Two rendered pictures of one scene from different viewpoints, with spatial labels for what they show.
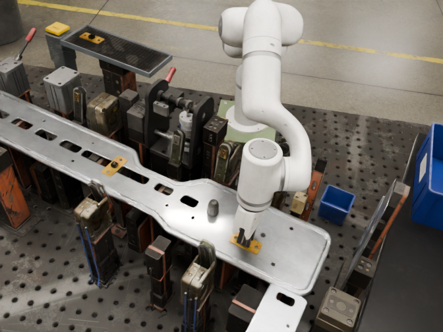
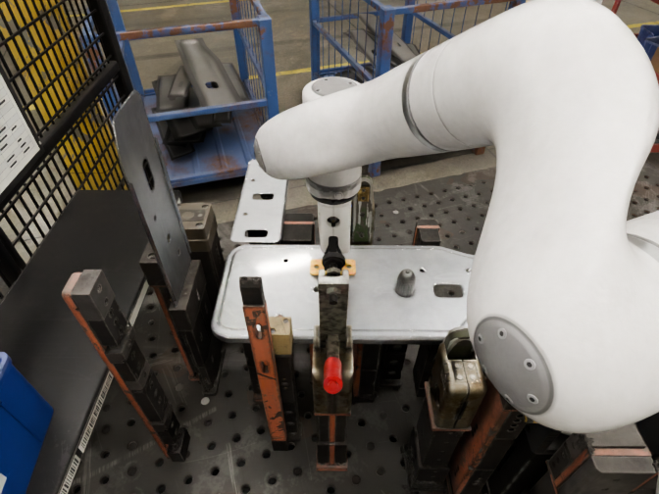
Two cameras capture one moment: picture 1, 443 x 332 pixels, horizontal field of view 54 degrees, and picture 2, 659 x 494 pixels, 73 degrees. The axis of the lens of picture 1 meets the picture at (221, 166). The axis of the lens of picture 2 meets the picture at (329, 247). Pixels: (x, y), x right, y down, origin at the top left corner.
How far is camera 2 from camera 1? 128 cm
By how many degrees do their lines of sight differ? 88
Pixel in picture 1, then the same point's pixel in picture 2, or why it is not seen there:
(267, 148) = (329, 87)
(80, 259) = not seen: hidden behind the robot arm
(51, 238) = not seen: hidden behind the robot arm
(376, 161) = not seen: outside the picture
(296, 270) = (253, 265)
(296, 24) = (499, 252)
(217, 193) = (422, 321)
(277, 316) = (259, 217)
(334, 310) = (195, 209)
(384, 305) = (131, 252)
